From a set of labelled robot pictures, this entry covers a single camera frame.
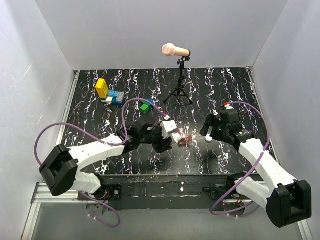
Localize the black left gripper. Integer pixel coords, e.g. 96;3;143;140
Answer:
139;122;172;153

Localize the white bottle cap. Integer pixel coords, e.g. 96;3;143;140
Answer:
204;134;213;143

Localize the white pill bottle blue label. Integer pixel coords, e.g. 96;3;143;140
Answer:
171;132;186;144

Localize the brown weekly pill organizer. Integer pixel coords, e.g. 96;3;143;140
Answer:
178;128;193;148

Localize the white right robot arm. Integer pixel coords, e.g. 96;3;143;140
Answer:
200;104;312;228

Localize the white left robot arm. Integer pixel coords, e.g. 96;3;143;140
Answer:
39;120;177;200

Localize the green toy brick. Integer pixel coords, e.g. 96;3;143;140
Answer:
139;101;153;114

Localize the black microphone tripod stand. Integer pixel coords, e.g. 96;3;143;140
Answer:
163;56;193;105

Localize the light blue toy brick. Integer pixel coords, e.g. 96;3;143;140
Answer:
104;90;125;106

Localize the yellow toy brick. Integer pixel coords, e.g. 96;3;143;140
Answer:
95;78;109;99

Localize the pink microphone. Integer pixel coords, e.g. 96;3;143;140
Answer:
161;43;191;57

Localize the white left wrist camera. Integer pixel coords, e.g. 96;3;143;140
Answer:
160;120;177;139

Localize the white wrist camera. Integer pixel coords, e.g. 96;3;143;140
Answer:
160;120;177;139
221;102;235;112

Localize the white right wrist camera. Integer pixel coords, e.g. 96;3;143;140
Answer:
221;102;235;112

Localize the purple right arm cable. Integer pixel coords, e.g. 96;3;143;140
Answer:
209;101;271;218

